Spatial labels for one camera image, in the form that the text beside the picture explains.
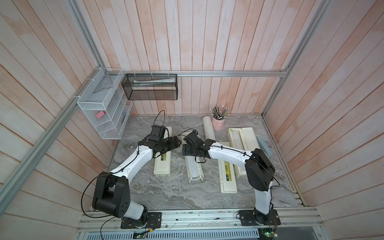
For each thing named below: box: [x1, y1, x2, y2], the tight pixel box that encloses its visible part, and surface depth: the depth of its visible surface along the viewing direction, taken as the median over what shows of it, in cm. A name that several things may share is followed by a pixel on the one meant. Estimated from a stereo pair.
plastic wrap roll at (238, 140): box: [232, 129, 245, 151], surface depth 100 cm
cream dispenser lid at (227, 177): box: [218, 159, 238, 194], surface depth 85 cm
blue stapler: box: [257, 136, 273, 158], surface depth 98 cm
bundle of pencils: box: [210, 104, 231, 120], surface depth 109 cm
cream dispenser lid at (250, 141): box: [241, 127, 261, 151], surface depth 100 cm
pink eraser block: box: [95, 110, 106, 119], surface depth 84 cm
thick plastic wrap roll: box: [202, 116, 216, 141], surface depth 109 cm
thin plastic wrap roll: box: [186, 155, 204, 179], surface depth 90 cm
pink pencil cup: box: [212, 116, 226, 130], surface depth 109 cm
